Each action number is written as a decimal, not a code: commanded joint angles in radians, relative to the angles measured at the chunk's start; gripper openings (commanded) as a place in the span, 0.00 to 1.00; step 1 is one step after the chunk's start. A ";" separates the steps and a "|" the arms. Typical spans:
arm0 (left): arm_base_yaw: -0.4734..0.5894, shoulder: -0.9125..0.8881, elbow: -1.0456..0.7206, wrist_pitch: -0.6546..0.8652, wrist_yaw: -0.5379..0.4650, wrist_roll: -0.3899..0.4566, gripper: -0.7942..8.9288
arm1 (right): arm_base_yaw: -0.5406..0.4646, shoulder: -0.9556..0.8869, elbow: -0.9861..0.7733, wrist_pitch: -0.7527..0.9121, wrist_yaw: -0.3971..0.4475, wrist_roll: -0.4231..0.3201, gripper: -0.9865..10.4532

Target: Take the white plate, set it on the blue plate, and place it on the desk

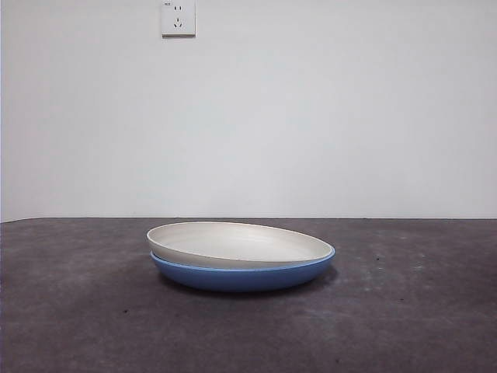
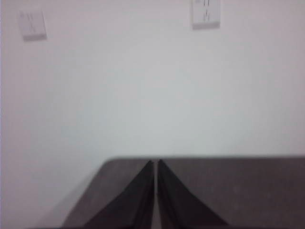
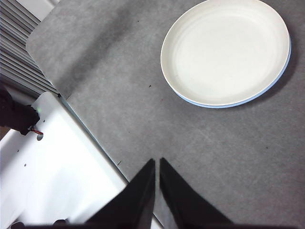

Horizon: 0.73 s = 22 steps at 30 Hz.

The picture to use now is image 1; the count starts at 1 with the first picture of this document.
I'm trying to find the white wall socket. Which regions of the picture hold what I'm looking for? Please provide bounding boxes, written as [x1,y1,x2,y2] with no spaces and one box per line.
[161,0,196,39]

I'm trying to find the white round plate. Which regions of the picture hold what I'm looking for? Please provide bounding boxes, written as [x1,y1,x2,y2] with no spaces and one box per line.
[146,221,333,269]

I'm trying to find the blue round plate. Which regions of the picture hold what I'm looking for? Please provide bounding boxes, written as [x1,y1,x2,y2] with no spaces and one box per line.
[150,245,336,293]

